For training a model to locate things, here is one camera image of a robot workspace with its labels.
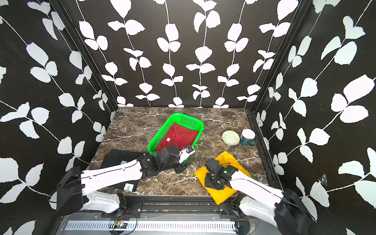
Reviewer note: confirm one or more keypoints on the black t-shirt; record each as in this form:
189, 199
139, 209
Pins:
118, 157

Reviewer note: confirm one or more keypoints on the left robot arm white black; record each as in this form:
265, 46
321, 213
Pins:
80, 190

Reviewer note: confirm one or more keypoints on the red t-shirt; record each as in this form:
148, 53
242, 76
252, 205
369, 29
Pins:
178, 136

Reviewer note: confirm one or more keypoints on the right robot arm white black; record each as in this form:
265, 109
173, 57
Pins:
282, 209

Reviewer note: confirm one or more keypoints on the green mug white lid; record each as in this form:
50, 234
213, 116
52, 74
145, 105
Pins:
248, 138

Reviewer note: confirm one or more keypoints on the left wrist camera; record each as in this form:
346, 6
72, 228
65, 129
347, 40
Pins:
186, 153

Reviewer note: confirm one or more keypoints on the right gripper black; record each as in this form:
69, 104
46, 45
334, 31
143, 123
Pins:
207, 183

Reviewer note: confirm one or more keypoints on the small circuit board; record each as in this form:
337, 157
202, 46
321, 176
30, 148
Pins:
120, 225

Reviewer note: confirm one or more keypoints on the patterned yellow blue plate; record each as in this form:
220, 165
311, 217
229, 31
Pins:
230, 138

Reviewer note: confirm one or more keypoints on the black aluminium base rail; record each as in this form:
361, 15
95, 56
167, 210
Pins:
142, 204

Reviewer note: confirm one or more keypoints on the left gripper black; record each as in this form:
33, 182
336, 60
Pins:
181, 168

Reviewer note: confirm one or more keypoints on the yellow t-shirt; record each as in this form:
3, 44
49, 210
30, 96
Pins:
224, 159

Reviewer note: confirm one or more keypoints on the white slotted cable duct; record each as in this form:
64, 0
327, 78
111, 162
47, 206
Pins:
160, 226

